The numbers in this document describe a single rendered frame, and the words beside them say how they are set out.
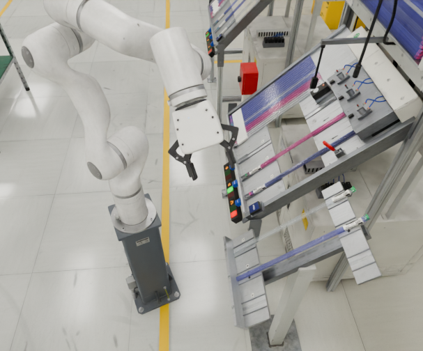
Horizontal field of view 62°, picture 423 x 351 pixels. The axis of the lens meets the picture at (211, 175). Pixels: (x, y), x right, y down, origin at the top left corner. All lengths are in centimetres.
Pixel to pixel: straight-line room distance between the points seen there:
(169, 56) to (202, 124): 16
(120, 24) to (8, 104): 293
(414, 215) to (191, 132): 130
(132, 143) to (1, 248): 153
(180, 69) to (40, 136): 255
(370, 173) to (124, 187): 122
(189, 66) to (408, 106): 77
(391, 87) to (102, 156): 98
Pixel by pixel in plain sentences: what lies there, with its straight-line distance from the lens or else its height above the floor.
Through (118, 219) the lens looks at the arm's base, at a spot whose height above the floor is 71.
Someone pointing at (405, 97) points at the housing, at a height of 126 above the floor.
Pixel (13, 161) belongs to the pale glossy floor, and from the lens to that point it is 310.
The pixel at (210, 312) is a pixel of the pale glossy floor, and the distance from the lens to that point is 205.
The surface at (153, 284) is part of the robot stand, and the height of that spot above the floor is 20.
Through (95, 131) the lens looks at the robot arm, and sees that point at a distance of 117.
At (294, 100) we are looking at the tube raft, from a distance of 167.
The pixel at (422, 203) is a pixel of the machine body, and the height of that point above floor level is 62.
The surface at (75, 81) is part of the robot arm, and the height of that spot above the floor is 135.
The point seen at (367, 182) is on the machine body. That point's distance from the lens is 189.
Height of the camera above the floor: 192
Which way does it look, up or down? 48 degrees down
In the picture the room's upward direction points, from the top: straight up
